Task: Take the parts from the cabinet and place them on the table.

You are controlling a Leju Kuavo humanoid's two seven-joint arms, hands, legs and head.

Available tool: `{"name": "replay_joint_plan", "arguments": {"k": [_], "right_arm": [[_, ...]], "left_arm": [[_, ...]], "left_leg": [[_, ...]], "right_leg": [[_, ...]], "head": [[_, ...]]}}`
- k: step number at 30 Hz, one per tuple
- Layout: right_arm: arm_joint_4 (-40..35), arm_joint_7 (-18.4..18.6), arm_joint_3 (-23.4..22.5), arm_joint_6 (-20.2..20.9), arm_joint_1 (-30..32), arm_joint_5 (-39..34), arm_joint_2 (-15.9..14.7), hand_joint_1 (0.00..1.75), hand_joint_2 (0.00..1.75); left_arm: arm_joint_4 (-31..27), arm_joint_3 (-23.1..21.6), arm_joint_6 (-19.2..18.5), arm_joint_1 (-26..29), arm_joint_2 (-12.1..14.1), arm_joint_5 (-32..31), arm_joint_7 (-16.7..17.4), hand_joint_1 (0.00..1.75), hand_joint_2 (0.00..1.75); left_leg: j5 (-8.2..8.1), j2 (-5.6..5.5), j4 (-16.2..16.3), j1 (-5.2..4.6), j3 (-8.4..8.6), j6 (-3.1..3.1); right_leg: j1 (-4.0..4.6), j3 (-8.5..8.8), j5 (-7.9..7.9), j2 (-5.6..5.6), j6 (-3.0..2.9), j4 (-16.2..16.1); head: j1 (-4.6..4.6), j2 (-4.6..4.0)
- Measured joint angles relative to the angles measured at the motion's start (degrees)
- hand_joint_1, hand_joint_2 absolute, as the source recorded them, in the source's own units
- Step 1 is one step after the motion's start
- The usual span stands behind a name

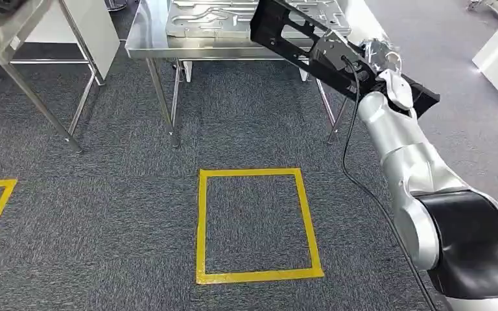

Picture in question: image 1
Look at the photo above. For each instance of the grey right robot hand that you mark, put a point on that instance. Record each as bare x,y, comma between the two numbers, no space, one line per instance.
380,51

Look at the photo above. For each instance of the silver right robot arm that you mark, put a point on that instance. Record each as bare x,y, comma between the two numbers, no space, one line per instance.
408,163

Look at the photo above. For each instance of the stamped metal sheet panel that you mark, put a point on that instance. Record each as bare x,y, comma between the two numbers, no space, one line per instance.
206,19

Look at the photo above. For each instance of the stainless steel table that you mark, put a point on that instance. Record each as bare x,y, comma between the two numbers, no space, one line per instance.
0,38
150,38

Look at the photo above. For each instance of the white board panel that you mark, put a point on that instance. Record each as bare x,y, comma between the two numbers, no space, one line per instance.
101,30

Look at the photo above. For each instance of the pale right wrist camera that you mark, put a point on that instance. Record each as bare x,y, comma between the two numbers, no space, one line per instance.
399,88

